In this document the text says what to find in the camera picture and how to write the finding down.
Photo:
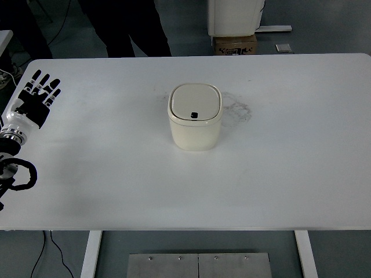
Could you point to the white table leg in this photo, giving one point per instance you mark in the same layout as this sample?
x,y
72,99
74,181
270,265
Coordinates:
x,y
306,255
91,255

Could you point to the small grey square floor plate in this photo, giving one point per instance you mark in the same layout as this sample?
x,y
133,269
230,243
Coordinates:
x,y
283,48

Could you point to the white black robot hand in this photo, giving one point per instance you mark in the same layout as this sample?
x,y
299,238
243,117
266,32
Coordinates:
x,y
30,105

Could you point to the brown printed cardboard box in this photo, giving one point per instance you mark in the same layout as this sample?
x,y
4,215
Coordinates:
x,y
234,45

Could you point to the small white side table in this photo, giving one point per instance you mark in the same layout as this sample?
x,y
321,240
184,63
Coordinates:
x,y
5,36

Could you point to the person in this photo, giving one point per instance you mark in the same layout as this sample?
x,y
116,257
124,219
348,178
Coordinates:
x,y
124,26

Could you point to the white floor foot bar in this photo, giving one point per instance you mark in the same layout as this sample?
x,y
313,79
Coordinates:
x,y
275,28

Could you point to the white plastic appliance housing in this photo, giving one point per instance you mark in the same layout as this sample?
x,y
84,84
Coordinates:
x,y
234,17

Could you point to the grey metal plate with screws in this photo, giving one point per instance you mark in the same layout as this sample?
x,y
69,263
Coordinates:
x,y
234,266
162,266

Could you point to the cream plastic lidded trash bin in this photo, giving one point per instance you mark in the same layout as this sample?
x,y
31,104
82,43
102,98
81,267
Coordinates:
x,y
194,136

